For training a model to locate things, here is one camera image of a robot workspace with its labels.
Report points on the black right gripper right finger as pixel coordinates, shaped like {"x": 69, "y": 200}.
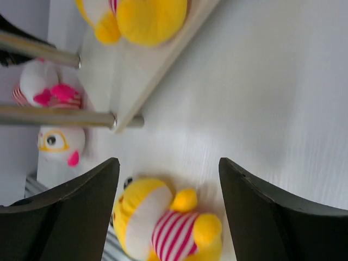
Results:
{"x": 269, "y": 223}

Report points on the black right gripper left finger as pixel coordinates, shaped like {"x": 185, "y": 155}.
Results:
{"x": 67, "y": 222}

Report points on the yellow plush toy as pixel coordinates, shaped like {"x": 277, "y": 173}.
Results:
{"x": 151, "y": 222}
{"x": 144, "y": 23}

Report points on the white pink plush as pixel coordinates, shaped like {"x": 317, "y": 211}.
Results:
{"x": 45, "y": 84}
{"x": 63, "y": 144}

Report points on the white two-tier shelf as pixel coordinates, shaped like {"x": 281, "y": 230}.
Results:
{"x": 117, "y": 79}

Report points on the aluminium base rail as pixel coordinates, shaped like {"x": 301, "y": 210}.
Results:
{"x": 33, "y": 187}

